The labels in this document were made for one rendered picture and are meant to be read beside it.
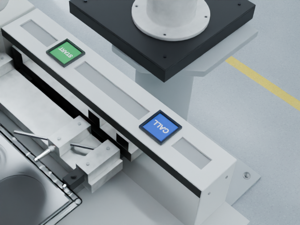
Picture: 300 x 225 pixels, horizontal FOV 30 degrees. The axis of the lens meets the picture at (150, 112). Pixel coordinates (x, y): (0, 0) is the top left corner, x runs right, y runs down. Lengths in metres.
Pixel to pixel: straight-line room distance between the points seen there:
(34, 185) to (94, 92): 0.21
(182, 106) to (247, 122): 0.80
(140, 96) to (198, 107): 1.28
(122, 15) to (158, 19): 0.10
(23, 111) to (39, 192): 0.21
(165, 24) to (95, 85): 0.32
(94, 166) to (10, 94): 0.27
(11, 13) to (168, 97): 0.48
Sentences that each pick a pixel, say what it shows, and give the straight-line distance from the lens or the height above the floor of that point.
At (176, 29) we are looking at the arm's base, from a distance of 1.32.
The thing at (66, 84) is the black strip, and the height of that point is 0.95.
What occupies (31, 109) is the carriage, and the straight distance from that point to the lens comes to 1.15.
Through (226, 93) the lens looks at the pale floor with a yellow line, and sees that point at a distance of 2.39.
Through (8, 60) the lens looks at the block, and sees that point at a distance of 1.21.
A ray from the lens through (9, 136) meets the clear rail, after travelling 1.08.
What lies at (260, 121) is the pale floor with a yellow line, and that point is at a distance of 2.32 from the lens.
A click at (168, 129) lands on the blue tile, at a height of 0.96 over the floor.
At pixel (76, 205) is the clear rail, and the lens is 0.99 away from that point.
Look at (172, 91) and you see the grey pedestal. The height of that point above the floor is 0.67.
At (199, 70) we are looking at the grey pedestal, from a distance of 1.31.
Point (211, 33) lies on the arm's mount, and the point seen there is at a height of 0.86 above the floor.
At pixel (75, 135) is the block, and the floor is 0.91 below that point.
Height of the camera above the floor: 1.75
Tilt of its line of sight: 50 degrees down
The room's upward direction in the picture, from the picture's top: 4 degrees clockwise
